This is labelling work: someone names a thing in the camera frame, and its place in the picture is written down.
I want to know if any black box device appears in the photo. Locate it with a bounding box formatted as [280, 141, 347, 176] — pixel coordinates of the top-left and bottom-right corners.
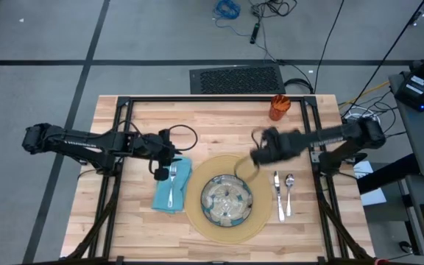
[393, 72, 424, 113]

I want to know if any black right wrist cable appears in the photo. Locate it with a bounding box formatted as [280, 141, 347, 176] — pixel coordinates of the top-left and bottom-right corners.
[233, 127, 268, 183]

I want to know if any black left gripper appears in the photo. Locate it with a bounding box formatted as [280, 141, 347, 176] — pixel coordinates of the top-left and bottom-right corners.
[138, 128, 183, 167]

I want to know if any black computer mouse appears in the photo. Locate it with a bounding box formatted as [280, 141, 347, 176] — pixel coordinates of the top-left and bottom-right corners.
[398, 240, 414, 255]

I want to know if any floral patterned plate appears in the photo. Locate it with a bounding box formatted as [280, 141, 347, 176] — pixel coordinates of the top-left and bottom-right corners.
[199, 174, 254, 228]

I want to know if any blue coiled cable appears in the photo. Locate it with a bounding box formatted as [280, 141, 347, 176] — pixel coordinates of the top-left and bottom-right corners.
[211, 0, 242, 21]

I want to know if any teal cloth napkin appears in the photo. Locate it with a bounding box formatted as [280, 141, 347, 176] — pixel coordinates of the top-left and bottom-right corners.
[151, 155, 194, 215]

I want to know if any silver spoon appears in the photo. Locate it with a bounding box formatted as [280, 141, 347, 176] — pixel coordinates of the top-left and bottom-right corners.
[284, 173, 296, 218]

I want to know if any round woven tan placemat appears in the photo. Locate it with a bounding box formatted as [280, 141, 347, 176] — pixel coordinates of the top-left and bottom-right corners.
[184, 154, 274, 245]

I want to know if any black perforated floor grille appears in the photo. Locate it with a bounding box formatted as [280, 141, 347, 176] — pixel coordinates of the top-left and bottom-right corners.
[188, 64, 286, 96]

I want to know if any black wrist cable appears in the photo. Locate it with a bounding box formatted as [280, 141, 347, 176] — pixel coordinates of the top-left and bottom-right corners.
[167, 124, 199, 152]
[233, 127, 268, 183]

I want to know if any yellow cable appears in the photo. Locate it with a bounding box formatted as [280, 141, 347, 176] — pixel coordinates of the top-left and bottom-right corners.
[339, 79, 392, 108]

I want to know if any silver fork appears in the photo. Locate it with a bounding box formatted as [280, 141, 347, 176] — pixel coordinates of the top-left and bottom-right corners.
[166, 164, 177, 209]

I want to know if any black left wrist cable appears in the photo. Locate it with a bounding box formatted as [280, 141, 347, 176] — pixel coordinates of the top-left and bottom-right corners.
[167, 124, 199, 152]

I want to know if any black power bar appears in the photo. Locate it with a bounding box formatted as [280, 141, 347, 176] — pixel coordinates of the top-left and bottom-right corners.
[249, 22, 262, 46]

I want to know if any thin black hanging cable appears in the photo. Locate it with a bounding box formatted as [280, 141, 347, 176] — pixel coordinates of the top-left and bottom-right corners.
[312, 0, 346, 95]
[352, 0, 424, 105]

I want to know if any orange textured plastic cup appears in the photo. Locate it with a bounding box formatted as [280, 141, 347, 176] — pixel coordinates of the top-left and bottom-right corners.
[268, 94, 292, 122]

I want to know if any white paper sheet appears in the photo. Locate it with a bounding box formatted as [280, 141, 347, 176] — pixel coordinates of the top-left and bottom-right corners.
[352, 160, 388, 207]

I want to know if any silver table knife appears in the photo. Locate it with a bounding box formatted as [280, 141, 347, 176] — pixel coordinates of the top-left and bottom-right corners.
[272, 170, 286, 224]

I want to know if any black tangled cable bundle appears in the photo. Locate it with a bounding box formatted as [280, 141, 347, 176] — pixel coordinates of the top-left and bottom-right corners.
[249, 0, 298, 18]

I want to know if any black stand beam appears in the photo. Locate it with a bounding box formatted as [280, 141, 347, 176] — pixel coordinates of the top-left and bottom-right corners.
[357, 153, 421, 195]

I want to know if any black coiled cable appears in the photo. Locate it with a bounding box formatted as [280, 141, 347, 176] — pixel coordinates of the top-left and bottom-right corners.
[283, 77, 315, 95]

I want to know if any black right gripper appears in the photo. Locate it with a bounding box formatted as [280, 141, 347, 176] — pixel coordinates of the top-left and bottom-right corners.
[249, 127, 303, 166]

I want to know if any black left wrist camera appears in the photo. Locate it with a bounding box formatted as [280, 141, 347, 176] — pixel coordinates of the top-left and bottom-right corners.
[152, 166, 170, 182]

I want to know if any black aluminium table frame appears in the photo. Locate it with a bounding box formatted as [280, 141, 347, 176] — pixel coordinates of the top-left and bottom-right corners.
[60, 94, 377, 265]

